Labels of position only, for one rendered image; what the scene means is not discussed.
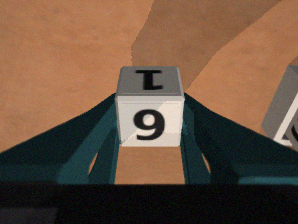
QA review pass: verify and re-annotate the white number cube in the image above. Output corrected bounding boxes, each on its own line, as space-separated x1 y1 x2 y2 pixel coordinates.
285 108 298 151
115 66 185 147

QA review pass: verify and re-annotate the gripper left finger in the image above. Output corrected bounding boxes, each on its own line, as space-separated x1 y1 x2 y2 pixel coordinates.
0 93 119 184

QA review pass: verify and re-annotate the white rectangular tray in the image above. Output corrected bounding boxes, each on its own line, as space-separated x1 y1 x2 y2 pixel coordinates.
262 65 298 146

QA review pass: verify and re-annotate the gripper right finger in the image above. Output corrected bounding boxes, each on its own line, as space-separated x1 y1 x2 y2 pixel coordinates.
180 93 298 185

